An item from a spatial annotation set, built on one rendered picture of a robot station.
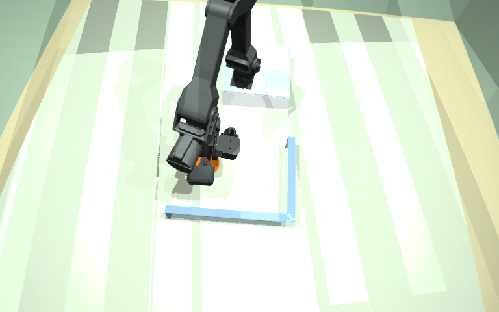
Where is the light blue l-shaped low wall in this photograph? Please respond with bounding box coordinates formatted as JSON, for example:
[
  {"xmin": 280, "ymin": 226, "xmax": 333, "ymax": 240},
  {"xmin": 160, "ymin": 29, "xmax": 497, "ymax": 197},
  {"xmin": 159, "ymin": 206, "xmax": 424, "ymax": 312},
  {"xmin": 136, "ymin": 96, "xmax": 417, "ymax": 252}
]
[{"xmin": 164, "ymin": 136, "xmax": 296, "ymax": 222}]

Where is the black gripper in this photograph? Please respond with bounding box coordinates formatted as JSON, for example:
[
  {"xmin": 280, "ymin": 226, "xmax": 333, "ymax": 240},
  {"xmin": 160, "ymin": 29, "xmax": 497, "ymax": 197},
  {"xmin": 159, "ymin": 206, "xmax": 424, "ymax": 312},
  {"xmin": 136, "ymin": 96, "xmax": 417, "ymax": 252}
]
[{"xmin": 186, "ymin": 117, "xmax": 221, "ymax": 186}]

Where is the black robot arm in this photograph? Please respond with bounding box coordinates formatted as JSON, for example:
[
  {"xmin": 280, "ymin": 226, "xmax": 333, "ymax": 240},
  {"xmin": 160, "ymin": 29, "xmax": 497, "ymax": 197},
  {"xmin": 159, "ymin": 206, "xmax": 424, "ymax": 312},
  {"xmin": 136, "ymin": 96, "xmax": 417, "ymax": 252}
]
[{"xmin": 166, "ymin": 0, "xmax": 262, "ymax": 174}]

